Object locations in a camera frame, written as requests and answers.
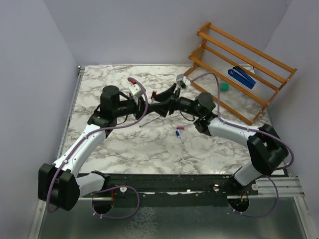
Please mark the green cube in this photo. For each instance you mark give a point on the green cube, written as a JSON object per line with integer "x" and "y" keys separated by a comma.
{"x": 224, "y": 87}

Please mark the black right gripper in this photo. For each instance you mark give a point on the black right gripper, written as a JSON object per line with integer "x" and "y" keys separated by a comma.
{"x": 166, "y": 95}

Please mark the white pen blue end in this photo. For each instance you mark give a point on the white pen blue end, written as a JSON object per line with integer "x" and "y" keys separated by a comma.
{"x": 181, "y": 139}

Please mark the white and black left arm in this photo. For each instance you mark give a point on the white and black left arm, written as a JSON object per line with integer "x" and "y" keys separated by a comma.
{"x": 58, "y": 183}

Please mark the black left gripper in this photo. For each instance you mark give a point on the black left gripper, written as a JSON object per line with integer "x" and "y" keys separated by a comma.
{"x": 139, "y": 107}

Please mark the blue stapler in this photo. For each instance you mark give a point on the blue stapler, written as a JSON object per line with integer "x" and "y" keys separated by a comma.
{"x": 241, "y": 76}

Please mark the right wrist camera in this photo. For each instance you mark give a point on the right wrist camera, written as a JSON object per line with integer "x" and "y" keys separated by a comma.
{"x": 182, "y": 81}

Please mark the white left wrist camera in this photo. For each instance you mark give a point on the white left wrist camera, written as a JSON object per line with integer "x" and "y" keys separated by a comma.
{"x": 136, "y": 92}

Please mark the white pen green end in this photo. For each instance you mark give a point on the white pen green end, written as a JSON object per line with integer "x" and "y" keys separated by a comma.
{"x": 149, "y": 121}

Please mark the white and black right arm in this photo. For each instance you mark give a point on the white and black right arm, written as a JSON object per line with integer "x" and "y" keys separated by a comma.
{"x": 265, "y": 148}

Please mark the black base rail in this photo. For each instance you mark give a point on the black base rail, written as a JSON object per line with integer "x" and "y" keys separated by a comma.
{"x": 170, "y": 190}

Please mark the orange wooden rack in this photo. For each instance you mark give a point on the orange wooden rack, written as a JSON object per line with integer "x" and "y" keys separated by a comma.
{"x": 254, "y": 77}

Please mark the aluminium table frame rail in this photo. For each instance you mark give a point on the aluminium table frame rail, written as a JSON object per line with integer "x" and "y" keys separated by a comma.
{"x": 81, "y": 70}

